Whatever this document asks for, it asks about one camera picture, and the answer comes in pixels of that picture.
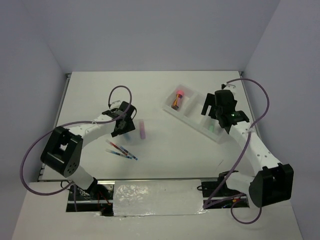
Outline purple highlighter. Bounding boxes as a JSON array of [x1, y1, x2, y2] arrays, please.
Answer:
[[138, 119, 146, 140]]

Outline green highlighter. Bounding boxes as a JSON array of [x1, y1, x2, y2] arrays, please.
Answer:
[[208, 121, 215, 133]]

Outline red ink pen refill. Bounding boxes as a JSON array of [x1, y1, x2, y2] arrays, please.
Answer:
[[106, 140, 128, 155]]

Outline blue ink pen refill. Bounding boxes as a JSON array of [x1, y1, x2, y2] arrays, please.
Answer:
[[105, 149, 137, 161]]

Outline glue stick pink cap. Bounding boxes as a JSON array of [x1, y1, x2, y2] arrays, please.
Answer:
[[171, 90, 184, 111]]

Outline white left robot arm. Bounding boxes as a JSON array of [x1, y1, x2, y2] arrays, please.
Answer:
[[40, 101, 137, 200]]

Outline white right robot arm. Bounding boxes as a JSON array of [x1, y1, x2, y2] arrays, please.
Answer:
[[201, 89, 294, 208]]

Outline translucent three-compartment organizer box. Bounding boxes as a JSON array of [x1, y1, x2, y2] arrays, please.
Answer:
[[162, 84, 228, 144]]

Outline white foil-covered panel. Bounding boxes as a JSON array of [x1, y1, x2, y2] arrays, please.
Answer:
[[113, 179, 206, 217]]

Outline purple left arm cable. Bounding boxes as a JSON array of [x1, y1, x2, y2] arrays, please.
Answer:
[[19, 85, 133, 212]]

